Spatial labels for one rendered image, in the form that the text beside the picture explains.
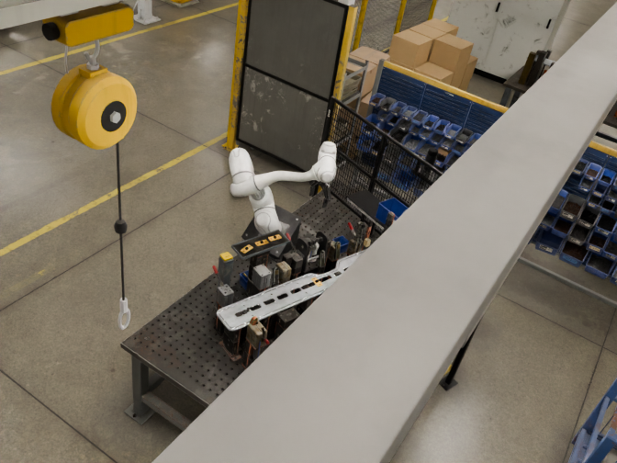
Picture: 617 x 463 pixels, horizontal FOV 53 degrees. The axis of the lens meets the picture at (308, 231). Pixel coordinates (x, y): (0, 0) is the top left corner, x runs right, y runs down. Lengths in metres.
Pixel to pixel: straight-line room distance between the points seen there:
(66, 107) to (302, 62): 5.07
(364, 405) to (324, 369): 0.04
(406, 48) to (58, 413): 5.86
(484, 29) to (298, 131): 4.80
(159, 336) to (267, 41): 3.44
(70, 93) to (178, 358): 2.82
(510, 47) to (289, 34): 5.01
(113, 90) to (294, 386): 0.87
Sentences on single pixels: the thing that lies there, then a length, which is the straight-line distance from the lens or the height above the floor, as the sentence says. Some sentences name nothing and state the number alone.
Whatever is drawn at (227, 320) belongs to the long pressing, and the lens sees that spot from 3.67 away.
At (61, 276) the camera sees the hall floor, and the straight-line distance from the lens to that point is 5.46.
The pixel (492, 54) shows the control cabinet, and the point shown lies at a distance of 10.53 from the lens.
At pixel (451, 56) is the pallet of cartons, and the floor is 0.92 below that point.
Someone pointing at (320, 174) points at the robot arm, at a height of 1.80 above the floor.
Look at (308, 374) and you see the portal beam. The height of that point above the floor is 3.33.
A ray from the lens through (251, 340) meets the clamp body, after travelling 3.62.
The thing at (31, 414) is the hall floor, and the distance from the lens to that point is 4.58.
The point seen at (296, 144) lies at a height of 0.42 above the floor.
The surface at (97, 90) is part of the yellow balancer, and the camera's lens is 1.19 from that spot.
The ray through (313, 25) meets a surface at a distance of 6.02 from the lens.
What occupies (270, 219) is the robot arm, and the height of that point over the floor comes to 1.07.
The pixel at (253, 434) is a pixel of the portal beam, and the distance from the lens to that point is 0.40.
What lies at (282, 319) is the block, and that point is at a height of 1.03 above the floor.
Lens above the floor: 3.66
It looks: 37 degrees down
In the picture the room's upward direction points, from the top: 11 degrees clockwise
